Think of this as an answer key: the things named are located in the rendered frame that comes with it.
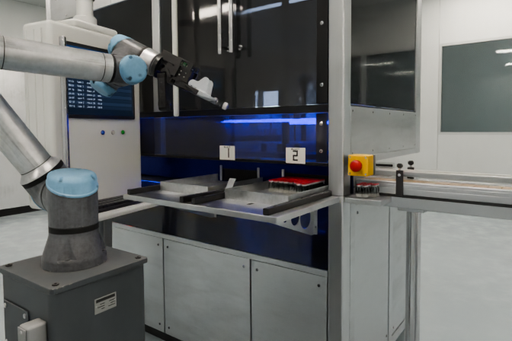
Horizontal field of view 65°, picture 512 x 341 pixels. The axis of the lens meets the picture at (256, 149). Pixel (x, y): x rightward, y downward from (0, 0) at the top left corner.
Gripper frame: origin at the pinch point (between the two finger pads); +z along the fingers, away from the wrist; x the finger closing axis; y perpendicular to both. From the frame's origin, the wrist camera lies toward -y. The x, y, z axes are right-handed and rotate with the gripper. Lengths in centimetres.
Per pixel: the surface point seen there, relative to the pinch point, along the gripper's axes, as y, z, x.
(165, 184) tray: -37, -11, 36
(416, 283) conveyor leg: -24, 88, 33
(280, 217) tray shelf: -20.3, 33.7, -4.5
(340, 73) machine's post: 29.3, 29.6, 25.6
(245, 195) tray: -22.7, 20.5, 16.7
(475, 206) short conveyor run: 8, 87, 18
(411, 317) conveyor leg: -36, 92, 34
